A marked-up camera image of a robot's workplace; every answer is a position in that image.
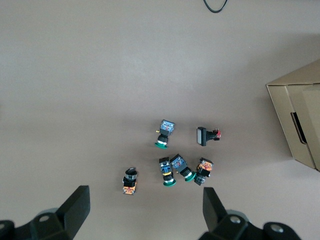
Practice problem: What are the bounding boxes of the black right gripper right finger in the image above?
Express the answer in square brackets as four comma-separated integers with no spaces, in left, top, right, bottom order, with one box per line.
[198,186,302,240]

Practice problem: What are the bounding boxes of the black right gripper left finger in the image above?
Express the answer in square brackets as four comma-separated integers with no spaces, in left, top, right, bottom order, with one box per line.
[0,185,91,240]

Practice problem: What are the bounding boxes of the green mushroom push button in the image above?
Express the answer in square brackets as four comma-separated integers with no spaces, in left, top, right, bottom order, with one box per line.
[158,156,177,187]
[154,119,175,149]
[169,153,196,182]

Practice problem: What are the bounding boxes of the black square push button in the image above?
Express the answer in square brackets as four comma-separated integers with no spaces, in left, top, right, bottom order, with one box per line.
[196,126,222,147]

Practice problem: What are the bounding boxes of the brown cardboard box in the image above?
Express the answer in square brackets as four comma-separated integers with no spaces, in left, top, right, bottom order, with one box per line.
[266,58,320,172]

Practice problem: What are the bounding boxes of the black looped cable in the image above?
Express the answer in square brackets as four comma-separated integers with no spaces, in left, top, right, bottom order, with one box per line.
[202,0,229,14]

